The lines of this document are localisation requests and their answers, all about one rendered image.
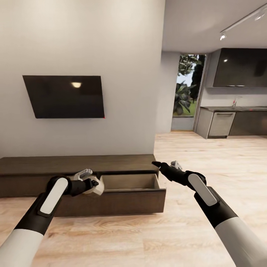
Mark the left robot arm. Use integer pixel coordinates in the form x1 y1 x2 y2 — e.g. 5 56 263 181
0 169 99 267

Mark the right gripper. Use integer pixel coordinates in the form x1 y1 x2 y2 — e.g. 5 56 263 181
152 161 180 182

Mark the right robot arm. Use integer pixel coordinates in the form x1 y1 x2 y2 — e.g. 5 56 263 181
152 161 267 267

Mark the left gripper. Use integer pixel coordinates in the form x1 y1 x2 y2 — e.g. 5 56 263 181
72 178 99 197

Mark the pillar candle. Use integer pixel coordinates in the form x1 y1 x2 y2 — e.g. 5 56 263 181
84 177 104 198

